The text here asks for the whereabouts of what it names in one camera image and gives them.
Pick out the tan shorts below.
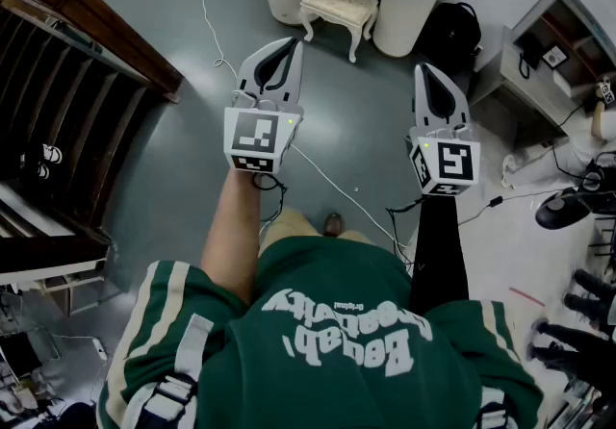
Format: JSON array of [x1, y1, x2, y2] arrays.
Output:
[[259, 207, 372, 256]]

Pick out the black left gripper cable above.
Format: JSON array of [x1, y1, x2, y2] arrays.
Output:
[[251, 172, 290, 222]]

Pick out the pair of white sneakers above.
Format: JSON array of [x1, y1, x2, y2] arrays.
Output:
[[20, 142, 64, 181]]

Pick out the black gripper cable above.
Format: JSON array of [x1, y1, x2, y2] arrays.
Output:
[[386, 194, 425, 274], [251, 172, 290, 222]]

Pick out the grey left shoulder strap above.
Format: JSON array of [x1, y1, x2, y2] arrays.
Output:
[[138, 313, 216, 429]]

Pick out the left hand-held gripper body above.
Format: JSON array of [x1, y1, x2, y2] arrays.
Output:
[[223, 89, 305, 176]]

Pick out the grey shoulder strap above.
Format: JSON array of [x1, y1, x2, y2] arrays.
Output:
[[475, 387, 512, 429], [138, 313, 216, 429]]

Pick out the grey bedside cabinet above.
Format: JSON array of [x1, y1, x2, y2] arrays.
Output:
[[469, 0, 616, 150]]

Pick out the grey right shoulder strap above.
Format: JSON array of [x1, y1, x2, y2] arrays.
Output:
[[475, 387, 512, 429]]

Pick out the white floor cable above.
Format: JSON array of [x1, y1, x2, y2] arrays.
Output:
[[190, 0, 415, 250]]

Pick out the brown right shoe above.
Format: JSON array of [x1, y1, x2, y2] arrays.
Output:
[[322, 212, 345, 239]]

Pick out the black backpack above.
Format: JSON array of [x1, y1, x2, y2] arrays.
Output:
[[417, 1, 483, 73]]

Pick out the black office chair base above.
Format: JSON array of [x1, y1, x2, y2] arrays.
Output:
[[526, 267, 616, 388]]

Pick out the small framed picture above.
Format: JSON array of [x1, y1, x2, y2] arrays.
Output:
[[542, 45, 570, 69]]

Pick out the black telephone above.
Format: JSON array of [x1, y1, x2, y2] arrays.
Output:
[[518, 31, 544, 80]]

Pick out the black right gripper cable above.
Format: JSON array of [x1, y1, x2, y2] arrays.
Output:
[[386, 194, 425, 274]]

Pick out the dark wooden bed frame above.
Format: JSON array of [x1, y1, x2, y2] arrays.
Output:
[[0, 0, 187, 317]]

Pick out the green striped shirt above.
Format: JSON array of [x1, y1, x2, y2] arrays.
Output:
[[95, 234, 546, 429]]

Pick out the person's right forearm black sleeve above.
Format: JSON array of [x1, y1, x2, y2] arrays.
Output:
[[408, 193, 471, 318]]

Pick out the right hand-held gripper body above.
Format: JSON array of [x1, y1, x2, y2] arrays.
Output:
[[406, 121, 483, 198]]

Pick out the person's left forearm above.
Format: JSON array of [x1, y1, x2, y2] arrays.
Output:
[[199, 169, 265, 307]]

